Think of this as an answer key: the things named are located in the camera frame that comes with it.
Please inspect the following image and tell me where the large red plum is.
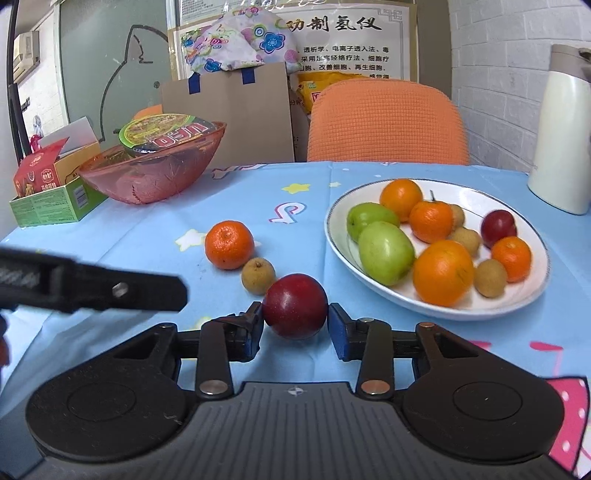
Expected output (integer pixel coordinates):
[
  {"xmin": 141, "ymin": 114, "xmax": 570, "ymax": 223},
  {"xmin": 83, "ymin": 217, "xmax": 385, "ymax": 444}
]
[{"xmin": 263, "ymin": 273, "xmax": 328, "ymax": 340}]

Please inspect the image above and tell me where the green tissue box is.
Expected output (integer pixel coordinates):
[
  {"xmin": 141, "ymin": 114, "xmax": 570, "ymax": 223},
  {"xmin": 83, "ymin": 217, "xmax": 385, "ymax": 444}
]
[{"xmin": 9, "ymin": 177, "xmax": 106, "ymax": 228}]

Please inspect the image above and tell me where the tangerine with stem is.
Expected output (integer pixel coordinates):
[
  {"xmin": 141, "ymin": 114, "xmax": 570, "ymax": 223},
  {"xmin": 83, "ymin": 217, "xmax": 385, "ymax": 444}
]
[{"xmin": 204, "ymin": 220, "xmax": 254, "ymax": 270}]

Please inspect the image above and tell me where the small mandarin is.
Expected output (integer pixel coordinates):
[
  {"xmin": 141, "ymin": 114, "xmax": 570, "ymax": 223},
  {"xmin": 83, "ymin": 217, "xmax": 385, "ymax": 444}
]
[{"xmin": 409, "ymin": 201, "xmax": 454, "ymax": 244}]

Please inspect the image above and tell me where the large orange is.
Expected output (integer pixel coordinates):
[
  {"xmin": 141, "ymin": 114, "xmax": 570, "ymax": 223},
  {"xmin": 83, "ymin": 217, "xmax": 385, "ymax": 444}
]
[{"xmin": 413, "ymin": 240, "xmax": 475, "ymax": 307}]

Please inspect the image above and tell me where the red snack box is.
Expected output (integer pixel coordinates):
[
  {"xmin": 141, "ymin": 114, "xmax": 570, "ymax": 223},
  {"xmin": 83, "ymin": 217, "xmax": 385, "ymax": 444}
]
[{"xmin": 13, "ymin": 138, "xmax": 70, "ymax": 198}]

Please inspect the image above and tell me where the small red plum on plate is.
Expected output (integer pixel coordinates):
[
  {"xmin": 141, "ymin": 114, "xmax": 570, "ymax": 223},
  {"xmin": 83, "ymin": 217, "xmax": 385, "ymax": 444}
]
[{"xmin": 481, "ymin": 210, "xmax": 517, "ymax": 249}]

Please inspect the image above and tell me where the instant noodle cup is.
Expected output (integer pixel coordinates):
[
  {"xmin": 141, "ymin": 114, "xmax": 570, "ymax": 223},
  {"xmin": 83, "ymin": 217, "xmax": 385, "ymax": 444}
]
[{"xmin": 118, "ymin": 113, "xmax": 217, "ymax": 156}]

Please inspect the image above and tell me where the orange chair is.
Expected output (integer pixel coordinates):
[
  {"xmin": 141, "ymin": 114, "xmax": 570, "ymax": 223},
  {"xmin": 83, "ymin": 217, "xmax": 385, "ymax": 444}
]
[{"xmin": 307, "ymin": 78, "xmax": 469, "ymax": 166}]

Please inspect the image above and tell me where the longan on plate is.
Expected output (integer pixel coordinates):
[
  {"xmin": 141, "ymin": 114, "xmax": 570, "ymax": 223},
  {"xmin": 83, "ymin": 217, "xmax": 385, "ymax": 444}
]
[{"xmin": 450, "ymin": 204, "xmax": 465, "ymax": 230}]

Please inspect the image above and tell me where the Chinese text poster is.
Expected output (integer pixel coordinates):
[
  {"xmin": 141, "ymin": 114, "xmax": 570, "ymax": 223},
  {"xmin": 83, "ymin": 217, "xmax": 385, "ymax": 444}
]
[{"xmin": 166, "ymin": 1, "xmax": 419, "ymax": 81}]

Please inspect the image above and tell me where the white thermos jug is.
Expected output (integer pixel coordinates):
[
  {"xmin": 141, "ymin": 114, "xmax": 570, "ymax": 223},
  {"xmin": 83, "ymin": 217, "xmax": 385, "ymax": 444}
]
[{"xmin": 528, "ymin": 44, "xmax": 590, "ymax": 215}]

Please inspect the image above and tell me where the blue star tablecloth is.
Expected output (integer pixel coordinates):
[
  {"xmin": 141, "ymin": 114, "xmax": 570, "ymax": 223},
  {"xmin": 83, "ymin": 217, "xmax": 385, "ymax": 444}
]
[{"xmin": 1, "ymin": 162, "xmax": 590, "ymax": 477}]

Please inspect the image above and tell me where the brown longan fruit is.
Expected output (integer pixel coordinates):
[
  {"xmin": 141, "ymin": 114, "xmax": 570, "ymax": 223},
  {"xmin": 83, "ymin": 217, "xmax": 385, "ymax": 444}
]
[
  {"xmin": 474, "ymin": 259, "xmax": 508, "ymax": 299},
  {"xmin": 242, "ymin": 257, "xmax": 276, "ymax": 296},
  {"xmin": 449, "ymin": 227, "xmax": 482, "ymax": 258}
]

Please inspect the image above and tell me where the orange on plate back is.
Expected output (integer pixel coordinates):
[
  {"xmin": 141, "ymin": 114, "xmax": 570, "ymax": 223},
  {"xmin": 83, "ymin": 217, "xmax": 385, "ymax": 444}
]
[{"xmin": 380, "ymin": 179, "xmax": 424, "ymax": 223}]

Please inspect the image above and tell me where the pink plastic bowl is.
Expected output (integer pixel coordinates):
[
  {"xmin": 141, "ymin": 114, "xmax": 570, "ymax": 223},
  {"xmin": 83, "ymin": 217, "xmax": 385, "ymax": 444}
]
[{"xmin": 78, "ymin": 122, "xmax": 226, "ymax": 205}]

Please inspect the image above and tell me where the brown cardboard box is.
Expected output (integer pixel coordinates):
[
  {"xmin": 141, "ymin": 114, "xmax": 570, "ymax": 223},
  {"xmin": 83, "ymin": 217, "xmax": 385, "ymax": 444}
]
[{"xmin": 161, "ymin": 63, "xmax": 294, "ymax": 169}]

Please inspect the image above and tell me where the small green apple on plate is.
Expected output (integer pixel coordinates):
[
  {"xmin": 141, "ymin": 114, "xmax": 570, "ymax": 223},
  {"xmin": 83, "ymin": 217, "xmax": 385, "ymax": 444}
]
[{"xmin": 346, "ymin": 202, "xmax": 401, "ymax": 243}]

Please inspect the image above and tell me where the large green apple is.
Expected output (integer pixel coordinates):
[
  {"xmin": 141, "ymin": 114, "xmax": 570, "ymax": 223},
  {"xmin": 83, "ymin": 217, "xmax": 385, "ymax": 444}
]
[{"xmin": 358, "ymin": 221, "xmax": 416, "ymax": 287}]

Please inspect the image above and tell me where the yellow snack bag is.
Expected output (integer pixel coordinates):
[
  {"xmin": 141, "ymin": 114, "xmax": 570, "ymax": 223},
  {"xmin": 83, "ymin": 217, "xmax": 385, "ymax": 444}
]
[{"xmin": 296, "ymin": 71, "xmax": 362, "ymax": 115}]

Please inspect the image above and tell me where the floral fabric bundle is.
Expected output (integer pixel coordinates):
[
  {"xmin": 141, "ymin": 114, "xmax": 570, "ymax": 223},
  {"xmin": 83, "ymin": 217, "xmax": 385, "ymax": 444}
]
[{"xmin": 181, "ymin": 5, "xmax": 303, "ymax": 74}]

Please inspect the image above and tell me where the small tangerine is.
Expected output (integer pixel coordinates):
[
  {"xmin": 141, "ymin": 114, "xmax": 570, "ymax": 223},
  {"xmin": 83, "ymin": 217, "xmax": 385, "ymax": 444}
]
[{"xmin": 491, "ymin": 236, "xmax": 533, "ymax": 283}]

